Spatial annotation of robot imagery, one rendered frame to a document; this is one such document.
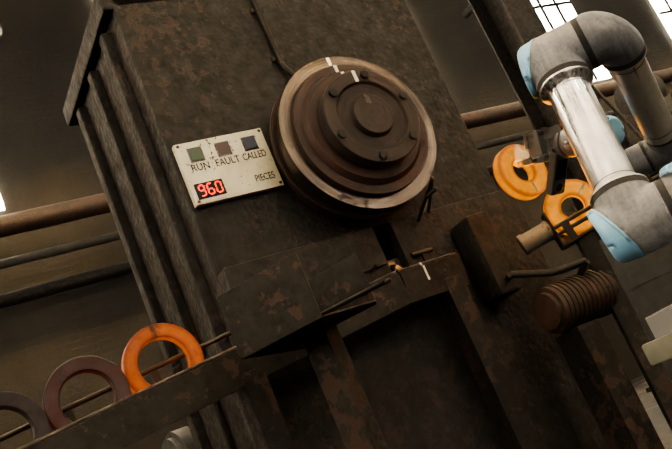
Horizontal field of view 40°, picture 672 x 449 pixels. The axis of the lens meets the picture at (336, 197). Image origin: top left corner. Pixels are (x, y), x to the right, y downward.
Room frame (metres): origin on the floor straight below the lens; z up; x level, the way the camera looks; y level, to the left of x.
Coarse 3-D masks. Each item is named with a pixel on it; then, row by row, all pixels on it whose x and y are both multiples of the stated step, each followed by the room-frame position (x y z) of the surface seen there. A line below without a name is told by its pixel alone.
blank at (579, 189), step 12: (576, 180) 2.48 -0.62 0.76; (564, 192) 2.49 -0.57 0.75; (576, 192) 2.48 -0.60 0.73; (588, 192) 2.48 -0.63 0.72; (552, 204) 2.49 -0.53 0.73; (588, 204) 2.48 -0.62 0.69; (552, 216) 2.49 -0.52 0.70; (564, 216) 2.49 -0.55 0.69; (576, 228) 2.49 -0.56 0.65; (588, 228) 2.49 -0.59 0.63
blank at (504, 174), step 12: (504, 156) 2.34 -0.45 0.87; (504, 168) 2.33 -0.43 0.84; (528, 168) 2.40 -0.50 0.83; (540, 168) 2.39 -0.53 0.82; (504, 180) 2.33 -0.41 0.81; (516, 180) 2.34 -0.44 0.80; (528, 180) 2.40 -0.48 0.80; (540, 180) 2.38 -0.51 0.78; (516, 192) 2.34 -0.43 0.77; (528, 192) 2.35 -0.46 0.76; (540, 192) 2.37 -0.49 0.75
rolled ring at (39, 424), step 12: (0, 396) 1.85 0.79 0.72; (12, 396) 1.86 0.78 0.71; (24, 396) 1.87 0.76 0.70; (0, 408) 1.86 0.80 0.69; (12, 408) 1.87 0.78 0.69; (24, 408) 1.87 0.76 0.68; (36, 408) 1.88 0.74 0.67; (36, 420) 1.88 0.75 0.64; (48, 420) 1.89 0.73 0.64; (36, 432) 1.88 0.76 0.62; (48, 432) 1.89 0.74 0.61
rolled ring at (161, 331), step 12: (156, 324) 2.04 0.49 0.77; (168, 324) 2.05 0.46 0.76; (144, 336) 2.02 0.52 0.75; (156, 336) 2.03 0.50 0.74; (168, 336) 2.05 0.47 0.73; (180, 336) 2.06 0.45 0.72; (192, 336) 2.07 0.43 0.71; (132, 348) 2.00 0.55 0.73; (192, 348) 2.07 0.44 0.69; (132, 360) 2.00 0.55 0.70; (192, 360) 2.06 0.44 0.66; (132, 372) 2.00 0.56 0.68; (132, 384) 1.99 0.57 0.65; (144, 384) 2.00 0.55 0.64
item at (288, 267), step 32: (288, 256) 1.76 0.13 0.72; (352, 256) 1.99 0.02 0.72; (256, 288) 1.79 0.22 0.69; (288, 288) 1.77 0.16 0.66; (320, 288) 2.03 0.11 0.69; (352, 288) 2.00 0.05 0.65; (256, 320) 1.81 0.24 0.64; (288, 320) 1.78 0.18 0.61; (320, 320) 1.80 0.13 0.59; (256, 352) 1.83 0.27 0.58; (320, 352) 1.90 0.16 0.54; (320, 384) 1.92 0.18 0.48; (352, 384) 1.91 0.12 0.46; (352, 416) 1.90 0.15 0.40; (352, 448) 1.91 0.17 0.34; (384, 448) 1.93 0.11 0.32
